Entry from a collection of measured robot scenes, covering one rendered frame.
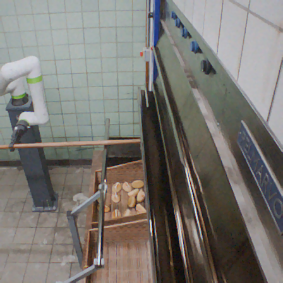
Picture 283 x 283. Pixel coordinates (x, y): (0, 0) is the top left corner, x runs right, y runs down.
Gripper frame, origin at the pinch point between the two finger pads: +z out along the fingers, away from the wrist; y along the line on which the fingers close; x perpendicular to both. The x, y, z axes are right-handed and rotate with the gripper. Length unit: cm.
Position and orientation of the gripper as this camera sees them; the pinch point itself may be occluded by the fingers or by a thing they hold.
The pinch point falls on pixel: (12, 146)
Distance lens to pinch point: 214.5
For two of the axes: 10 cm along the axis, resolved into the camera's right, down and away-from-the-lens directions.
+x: -10.0, 0.1, -0.4
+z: 0.4, 5.8, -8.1
